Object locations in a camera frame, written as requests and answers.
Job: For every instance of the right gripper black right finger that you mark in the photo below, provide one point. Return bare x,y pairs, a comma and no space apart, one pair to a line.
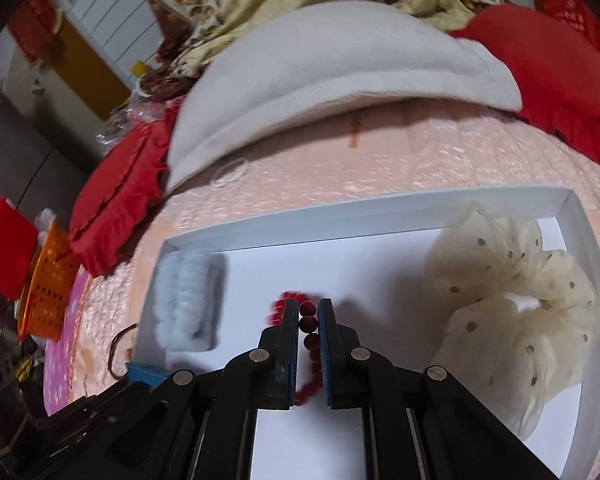
337,341

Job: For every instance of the red ruffled pillow left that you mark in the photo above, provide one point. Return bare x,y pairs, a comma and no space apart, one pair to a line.
120,193

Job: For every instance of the red ruffled pillow right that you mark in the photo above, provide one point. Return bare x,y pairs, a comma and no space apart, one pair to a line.
557,71

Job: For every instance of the pink textured bedspread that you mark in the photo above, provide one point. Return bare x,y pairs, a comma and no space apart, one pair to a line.
400,147

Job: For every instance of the cream dotted organza scrunchie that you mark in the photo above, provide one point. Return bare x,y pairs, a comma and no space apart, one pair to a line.
520,320

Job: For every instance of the red ruffled pillow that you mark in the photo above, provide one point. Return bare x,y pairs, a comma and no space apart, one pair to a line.
120,193
557,71

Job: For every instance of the red gift bag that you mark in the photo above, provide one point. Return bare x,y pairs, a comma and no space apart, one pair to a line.
576,14

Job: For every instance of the light blue fuzzy hair clip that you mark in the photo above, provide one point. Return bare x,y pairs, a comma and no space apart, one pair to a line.
186,298

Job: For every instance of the blue rectangular claw clip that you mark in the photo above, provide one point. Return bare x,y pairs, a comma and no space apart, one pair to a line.
147,375

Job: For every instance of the white fleece pillow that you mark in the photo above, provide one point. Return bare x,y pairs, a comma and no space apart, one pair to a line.
321,61

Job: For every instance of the white shallow cardboard tray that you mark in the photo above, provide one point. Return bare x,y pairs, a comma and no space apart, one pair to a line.
367,256

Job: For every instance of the orange plastic basket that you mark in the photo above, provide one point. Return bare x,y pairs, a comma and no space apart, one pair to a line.
46,296

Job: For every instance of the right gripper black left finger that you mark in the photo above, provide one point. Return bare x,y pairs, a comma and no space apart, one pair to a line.
280,369

